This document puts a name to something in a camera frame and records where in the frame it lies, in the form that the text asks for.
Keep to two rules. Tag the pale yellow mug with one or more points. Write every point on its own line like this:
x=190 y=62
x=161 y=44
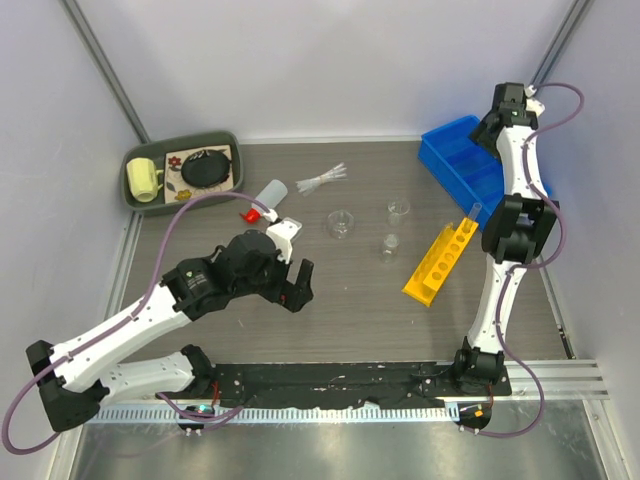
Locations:
x=144 y=179

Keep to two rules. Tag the floral patterned coaster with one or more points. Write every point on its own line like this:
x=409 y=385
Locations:
x=176 y=190

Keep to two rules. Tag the black round plate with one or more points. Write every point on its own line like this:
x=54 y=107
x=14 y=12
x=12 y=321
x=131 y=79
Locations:
x=206 y=168

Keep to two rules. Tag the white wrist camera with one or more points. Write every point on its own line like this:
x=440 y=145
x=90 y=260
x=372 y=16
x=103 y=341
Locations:
x=532 y=103
x=283 y=232

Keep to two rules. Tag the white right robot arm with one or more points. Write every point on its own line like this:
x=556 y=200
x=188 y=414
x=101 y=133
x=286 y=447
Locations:
x=513 y=237

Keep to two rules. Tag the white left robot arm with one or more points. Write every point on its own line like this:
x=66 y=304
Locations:
x=78 y=377

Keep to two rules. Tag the yellow test tube rack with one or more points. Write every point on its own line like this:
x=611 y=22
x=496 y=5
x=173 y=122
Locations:
x=432 y=272

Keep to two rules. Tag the small clear glass bottle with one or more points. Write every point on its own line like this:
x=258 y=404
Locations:
x=389 y=247

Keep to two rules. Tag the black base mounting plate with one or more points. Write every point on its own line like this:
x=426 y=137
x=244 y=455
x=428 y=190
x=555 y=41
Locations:
x=338 y=386

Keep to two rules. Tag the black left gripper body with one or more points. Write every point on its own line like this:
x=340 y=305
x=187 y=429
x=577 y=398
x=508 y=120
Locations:
x=271 y=281

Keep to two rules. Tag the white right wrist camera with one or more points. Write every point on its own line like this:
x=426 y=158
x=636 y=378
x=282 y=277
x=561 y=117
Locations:
x=532 y=103

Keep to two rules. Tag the blue divided plastic bin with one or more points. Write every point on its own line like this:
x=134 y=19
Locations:
x=471 y=175

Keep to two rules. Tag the bundle of plastic pipettes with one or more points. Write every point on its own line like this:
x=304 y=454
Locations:
x=308 y=186

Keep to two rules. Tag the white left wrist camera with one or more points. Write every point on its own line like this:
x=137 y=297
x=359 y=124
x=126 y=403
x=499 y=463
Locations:
x=283 y=232

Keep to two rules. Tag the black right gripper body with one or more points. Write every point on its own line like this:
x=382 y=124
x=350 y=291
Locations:
x=484 y=139

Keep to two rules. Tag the clear glass beaker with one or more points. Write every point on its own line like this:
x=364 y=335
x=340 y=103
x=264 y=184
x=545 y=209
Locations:
x=397 y=211

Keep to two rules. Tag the white wash bottle red cap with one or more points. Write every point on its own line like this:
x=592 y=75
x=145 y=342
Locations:
x=268 y=199

